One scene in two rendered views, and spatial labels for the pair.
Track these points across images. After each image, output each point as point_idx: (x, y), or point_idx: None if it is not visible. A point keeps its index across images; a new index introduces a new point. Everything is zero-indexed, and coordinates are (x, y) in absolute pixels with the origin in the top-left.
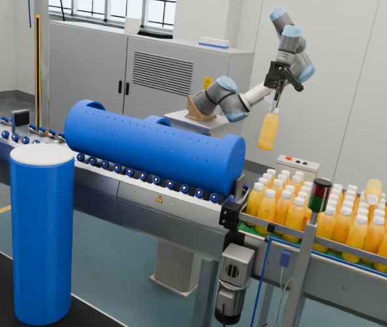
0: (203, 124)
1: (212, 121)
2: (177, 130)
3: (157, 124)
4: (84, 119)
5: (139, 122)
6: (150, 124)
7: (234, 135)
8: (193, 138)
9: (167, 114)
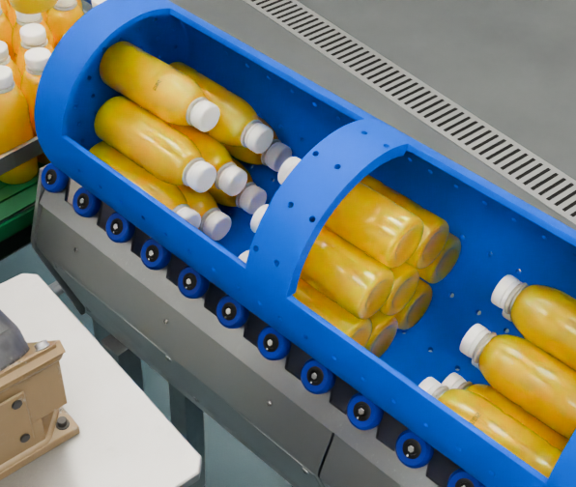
0: (40, 311)
1: None
2: (294, 75)
3: (359, 112)
4: None
5: (424, 147)
6: (382, 124)
7: (113, 13)
8: (253, 48)
9: (171, 479)
